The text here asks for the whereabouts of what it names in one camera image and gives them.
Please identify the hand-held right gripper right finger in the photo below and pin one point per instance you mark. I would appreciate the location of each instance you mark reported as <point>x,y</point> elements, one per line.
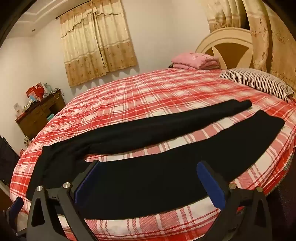
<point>212,185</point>

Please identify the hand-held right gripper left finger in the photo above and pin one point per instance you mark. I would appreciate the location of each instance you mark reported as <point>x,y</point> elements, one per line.
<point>86,183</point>

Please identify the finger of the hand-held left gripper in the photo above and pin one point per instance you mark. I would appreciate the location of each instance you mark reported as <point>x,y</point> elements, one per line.
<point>17,204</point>

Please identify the black pants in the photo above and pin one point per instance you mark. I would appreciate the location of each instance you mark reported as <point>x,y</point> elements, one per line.
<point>150,180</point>

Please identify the black chair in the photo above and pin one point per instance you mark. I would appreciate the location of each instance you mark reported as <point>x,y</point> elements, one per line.
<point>9,157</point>

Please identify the teal box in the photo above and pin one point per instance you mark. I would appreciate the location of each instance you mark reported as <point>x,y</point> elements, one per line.
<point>50,116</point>

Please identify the dark wooden cabinet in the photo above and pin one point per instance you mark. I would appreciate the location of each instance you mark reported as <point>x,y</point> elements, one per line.
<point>34,118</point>

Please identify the pale blue gift bag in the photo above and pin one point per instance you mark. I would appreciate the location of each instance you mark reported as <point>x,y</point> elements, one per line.
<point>48,89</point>

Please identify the red gift bag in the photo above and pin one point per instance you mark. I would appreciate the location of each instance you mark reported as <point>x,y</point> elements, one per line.
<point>34,92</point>

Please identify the red plaid bed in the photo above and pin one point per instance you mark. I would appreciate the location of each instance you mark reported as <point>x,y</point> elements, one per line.
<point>161,92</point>

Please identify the striped pillow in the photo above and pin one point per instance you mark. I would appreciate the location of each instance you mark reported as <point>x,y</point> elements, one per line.
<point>259,81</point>

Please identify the pink folded blanket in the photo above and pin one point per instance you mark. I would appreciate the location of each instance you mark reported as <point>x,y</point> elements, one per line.
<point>196,60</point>

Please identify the beige patterned window curtain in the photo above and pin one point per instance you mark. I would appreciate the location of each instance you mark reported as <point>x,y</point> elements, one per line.
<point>97,46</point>

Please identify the cream round headboard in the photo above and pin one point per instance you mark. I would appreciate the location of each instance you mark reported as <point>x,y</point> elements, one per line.
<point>231,34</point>

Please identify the beige floral long curtain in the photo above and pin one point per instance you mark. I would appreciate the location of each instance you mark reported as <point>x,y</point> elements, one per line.
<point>266,34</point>

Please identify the dark curtain rod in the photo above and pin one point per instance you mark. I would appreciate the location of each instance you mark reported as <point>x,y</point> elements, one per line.
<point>71,10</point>

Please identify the white wall plate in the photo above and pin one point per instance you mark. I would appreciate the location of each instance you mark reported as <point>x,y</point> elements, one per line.
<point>18,108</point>

